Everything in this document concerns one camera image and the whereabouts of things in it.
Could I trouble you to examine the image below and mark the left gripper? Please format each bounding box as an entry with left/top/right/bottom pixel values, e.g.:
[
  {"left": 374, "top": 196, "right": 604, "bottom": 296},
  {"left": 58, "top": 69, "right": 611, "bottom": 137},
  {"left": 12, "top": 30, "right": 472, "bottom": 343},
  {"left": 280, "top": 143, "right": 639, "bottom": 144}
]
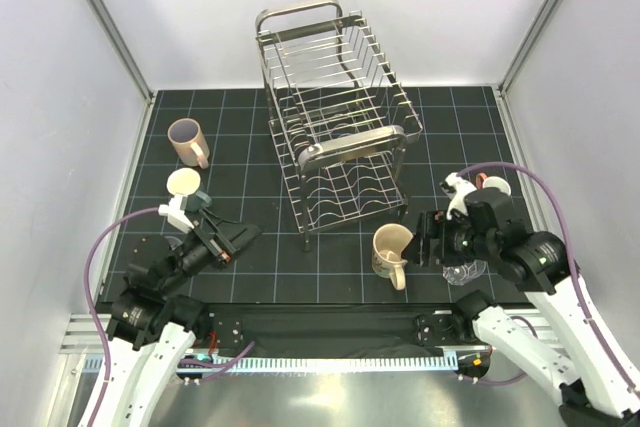
[{"left": 159, "top": 206, "right": 265, "bottom": 294}]

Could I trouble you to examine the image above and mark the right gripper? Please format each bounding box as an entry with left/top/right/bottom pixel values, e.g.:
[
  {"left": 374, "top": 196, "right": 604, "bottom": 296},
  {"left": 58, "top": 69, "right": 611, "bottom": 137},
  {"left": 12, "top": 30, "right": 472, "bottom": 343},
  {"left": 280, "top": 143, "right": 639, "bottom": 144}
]
[{"left": 400, "top": 209, "right": 496, "bottom": 266}]

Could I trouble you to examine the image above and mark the cream floral painted mug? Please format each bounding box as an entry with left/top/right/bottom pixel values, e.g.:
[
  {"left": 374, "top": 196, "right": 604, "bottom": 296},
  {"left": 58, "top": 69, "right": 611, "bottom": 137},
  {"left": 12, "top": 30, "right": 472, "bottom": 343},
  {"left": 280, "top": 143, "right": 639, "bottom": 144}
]
[{"left": 372, "top": 223, "right": 413, "bottom": 291}]

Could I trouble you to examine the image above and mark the clear plastic cup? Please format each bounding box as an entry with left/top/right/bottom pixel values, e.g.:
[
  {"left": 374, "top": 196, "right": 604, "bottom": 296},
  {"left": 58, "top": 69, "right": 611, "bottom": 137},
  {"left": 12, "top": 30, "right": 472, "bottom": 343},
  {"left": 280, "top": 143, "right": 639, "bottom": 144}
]
[
  {"left": 443, "top": 260, "right": 488, "bottom": 286},
  {"left": 164, "top": 235, "right": 183, "bottom": 249}
]

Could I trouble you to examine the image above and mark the coral mug white interior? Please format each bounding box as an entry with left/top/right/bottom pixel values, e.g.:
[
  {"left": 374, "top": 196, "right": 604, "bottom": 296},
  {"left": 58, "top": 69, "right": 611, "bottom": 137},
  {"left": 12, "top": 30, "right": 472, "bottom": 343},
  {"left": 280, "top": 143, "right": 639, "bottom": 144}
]
[{"left": 475, "top": 172, "right": 512, "bottom": 196}]

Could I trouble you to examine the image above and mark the pink mug with handle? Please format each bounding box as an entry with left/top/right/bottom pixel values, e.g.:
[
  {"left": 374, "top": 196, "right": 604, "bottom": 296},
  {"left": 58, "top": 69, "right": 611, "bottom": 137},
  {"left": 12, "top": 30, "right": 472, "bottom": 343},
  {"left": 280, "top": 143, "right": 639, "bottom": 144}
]
[{"left": 167, "top": 118, "right": 210, "bottom": 169}]

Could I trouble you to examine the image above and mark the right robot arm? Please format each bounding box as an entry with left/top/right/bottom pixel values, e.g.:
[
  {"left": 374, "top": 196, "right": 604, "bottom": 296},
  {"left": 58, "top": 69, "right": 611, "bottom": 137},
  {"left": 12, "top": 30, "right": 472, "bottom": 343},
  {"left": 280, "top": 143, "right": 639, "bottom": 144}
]
[{"left": 402, "top": 176, "right": 639, "bottom": 426}]

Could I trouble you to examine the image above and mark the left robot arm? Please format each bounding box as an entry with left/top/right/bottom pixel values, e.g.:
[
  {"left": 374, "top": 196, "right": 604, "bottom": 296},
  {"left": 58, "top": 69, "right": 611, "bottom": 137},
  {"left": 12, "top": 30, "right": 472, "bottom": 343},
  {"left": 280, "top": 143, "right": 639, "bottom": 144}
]
[{"left": 80, "top": 215, "right": 262, "bottom": 426}]

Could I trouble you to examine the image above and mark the black grid mat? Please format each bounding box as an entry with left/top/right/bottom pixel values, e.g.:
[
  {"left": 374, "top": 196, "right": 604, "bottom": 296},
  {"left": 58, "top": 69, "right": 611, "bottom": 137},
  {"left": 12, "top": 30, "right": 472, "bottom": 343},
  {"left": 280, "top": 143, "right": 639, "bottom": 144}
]
[{"left": 89, "top": 86, "right": 556, "bottom": 304}]

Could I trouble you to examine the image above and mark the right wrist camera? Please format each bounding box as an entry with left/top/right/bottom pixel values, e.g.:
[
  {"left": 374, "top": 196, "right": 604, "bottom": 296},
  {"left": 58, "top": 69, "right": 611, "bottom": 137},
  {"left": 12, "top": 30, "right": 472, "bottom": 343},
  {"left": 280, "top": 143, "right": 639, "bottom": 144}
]
[{"left": 440, "top": 172, "right": 477, "bottom": 221}]

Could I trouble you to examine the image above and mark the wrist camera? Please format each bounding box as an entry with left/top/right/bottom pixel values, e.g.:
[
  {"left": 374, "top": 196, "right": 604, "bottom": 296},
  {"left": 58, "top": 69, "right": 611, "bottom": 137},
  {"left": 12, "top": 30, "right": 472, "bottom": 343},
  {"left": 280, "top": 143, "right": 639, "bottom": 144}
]
[
  {"left": 440, "top": 172, "right": 477, "bottom": 221},
  {"left": 158, "top": 195, "right": 196, "bottom": 234}
]

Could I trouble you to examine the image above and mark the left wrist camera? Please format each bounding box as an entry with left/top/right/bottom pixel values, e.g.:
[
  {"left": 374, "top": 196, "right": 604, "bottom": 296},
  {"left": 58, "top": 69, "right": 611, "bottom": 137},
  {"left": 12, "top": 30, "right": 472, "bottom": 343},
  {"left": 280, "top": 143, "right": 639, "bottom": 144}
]
[{"left": 158, "top": 195, "right": 196, "bottom": 234}]

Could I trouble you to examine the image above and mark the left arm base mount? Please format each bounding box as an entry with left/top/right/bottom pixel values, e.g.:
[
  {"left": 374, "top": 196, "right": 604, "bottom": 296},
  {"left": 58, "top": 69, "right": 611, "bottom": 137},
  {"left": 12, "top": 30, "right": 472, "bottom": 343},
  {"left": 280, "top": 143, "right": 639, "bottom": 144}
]
[{"left": 200, "top": 314, "right": 245, "bottom": 351}]

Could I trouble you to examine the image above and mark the aluminium frame rail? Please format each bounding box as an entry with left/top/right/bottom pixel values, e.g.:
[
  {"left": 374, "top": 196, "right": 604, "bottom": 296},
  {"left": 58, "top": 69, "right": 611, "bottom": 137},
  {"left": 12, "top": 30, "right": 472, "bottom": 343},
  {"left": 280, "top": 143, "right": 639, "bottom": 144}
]
[{"left": 59, "top": 311, "right": 601, "bottom": 348}]

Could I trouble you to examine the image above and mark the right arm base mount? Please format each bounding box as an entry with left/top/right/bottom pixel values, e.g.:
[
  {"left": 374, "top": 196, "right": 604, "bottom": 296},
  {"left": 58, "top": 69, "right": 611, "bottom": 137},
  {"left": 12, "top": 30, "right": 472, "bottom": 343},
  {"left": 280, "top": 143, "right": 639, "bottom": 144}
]
[{"left": 414, "top": 311, "right": 458, "bottom": 347}]

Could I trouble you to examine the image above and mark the steel wire dish rack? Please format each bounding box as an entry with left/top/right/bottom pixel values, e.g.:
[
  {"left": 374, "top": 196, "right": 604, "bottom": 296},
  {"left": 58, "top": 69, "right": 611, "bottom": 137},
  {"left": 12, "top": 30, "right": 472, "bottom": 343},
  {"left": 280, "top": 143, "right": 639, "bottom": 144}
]
[{"left": 255, "top": 0, "right": 423, "bottom": 250}]

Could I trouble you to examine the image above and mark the white slotted cable duct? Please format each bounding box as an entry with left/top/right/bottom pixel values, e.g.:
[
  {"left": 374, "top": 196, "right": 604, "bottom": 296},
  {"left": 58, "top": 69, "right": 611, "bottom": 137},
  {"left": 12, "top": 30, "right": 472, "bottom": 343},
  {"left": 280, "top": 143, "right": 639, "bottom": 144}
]
[{"left": 84, "top": 355, "right": 459, "bottom": 374}]

